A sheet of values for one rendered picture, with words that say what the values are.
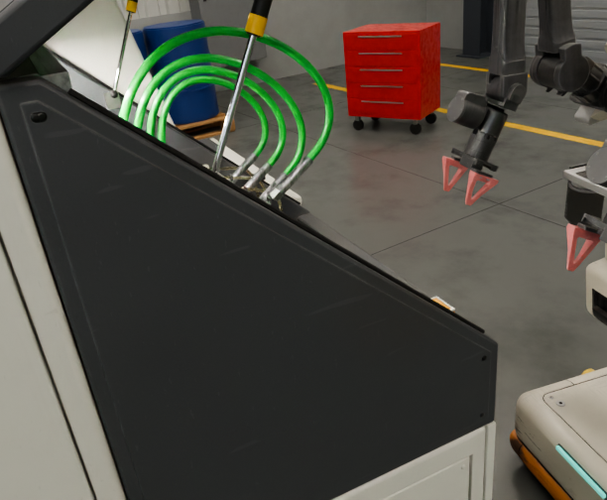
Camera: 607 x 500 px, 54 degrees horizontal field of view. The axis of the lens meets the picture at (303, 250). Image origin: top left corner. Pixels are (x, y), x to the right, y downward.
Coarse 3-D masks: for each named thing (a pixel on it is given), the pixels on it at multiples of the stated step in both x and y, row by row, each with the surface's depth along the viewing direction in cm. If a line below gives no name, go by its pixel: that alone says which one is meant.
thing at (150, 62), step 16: (192, 32) 89; (208, 32) 90; (224, 32) 91; (240, 32) 92; (160, 48) 88; (288, 48) 96; (144, 64) 88; (304, 64) 99; (320, 80) 101; (128, 96) 88; (128, 112) 89; (320, 144) 106
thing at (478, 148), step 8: (472, 136) 131; (480, 136) 129; (488, 136) 130; (472, 144) 130; (480, 144) 130; (488, 144) 129; (456, 152) 135; (464, 152) 132; (472, 152) 130; (480, 152) 130; (488, 152) 130; (480, 160) 128; (488, 168) 131; (496, 168) 130
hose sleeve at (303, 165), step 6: (306, 156) 106; (300, 162) 106; (306, 162) 105; (300, 168) 105; (306, 168) 106; (294, 174) 105; (300, 174) 106; (288, 180) 105; (294, 180) 106; (282, 186) 105; (288, 186) 105; (282, 192) 106
